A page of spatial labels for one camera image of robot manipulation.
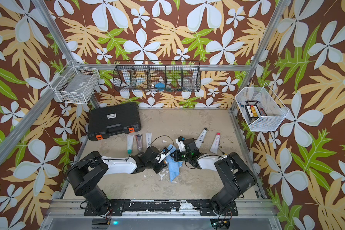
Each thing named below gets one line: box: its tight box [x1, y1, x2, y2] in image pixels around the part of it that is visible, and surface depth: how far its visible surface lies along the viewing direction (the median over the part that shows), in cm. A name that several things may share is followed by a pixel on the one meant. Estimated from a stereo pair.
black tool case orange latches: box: [87, 102, 142, 142], surface depth 104 cm
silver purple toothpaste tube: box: [135, 134, 143, 152], surface depth 103 cm
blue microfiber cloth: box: [165, 143, 184, 183], surface depth 86 cm
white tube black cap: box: [145, 132, 153, 148], surface depth 103 cm
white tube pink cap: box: [209, 132, 221, 154], surface depth 100 cm
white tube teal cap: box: [126, 134, 135, 155], surface depth 100 cm
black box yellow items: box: [244, 100, 262, 121], surface depth 85 cm
